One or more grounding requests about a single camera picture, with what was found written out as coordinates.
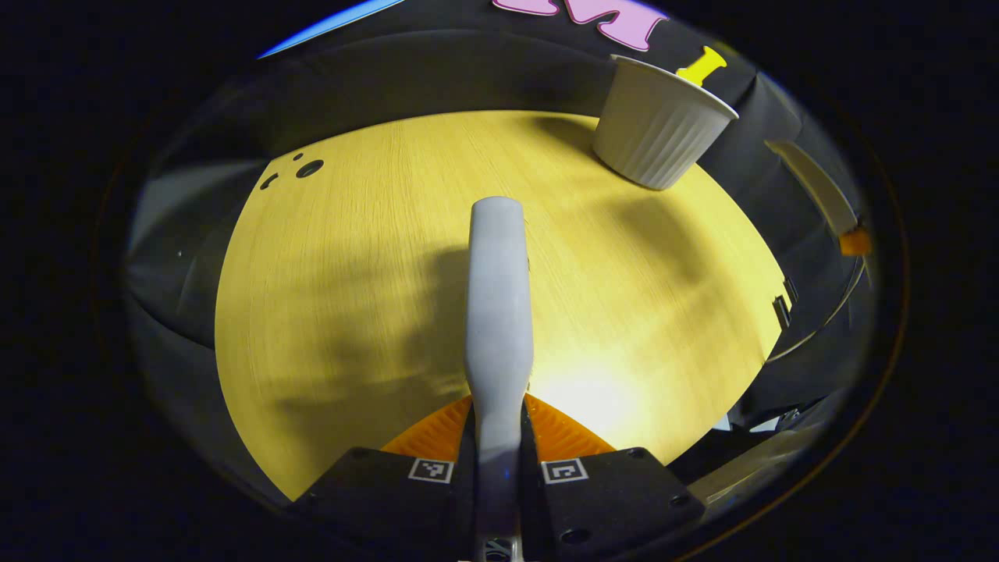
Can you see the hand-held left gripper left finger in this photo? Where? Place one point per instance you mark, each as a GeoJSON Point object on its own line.
{"type": "Point", "coordinates": [390, 507]}

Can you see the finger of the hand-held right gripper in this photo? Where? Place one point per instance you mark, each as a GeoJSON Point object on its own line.
{"type": "Point", "coordinates": [855, 242]}

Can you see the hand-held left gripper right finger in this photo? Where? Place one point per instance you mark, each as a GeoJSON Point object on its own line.
{"type": "Point", "coordinates": [616, 507]}

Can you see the grey plastic dustpan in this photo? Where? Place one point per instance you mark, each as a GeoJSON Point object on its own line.
{"type": "Point", "coordinates": [819, 187]}

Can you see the small grey broom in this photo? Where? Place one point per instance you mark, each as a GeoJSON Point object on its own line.
{"type": "Point", "coordinates": [499, 312]}

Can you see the white ribbed garbage bin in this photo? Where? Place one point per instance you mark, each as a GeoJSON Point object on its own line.
{"type": "Point", "coordinates": [659, 125]}

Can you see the yellow wooden desktop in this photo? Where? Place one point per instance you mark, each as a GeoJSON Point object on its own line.
{"type": "Point", "coordinates": [335, 312]}

